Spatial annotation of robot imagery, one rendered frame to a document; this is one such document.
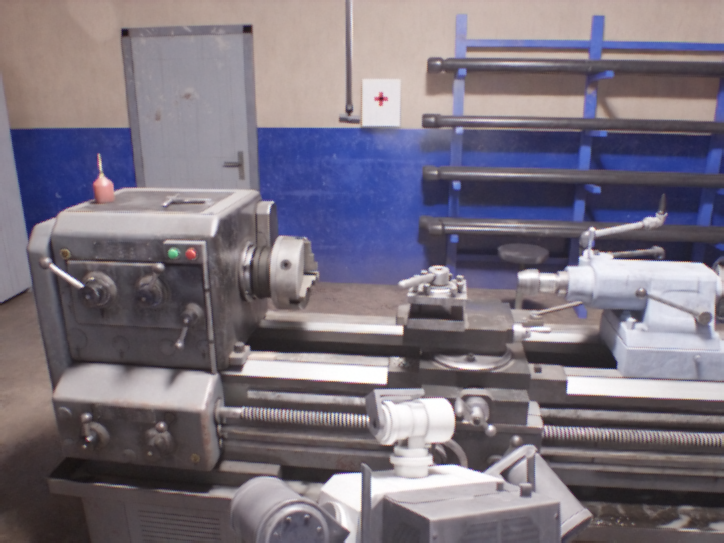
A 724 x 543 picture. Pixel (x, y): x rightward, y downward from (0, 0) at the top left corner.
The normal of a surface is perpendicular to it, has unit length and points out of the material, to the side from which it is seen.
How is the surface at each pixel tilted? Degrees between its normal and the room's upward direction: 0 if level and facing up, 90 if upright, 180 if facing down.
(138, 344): 90
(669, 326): 66
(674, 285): 82
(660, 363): 90
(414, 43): 90
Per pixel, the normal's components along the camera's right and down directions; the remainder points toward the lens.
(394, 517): -0.90, -0.07
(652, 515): 0.00, -0.95
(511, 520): 0.44, -0.11
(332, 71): -0.12, 0.31
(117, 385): -0.07, -0.64
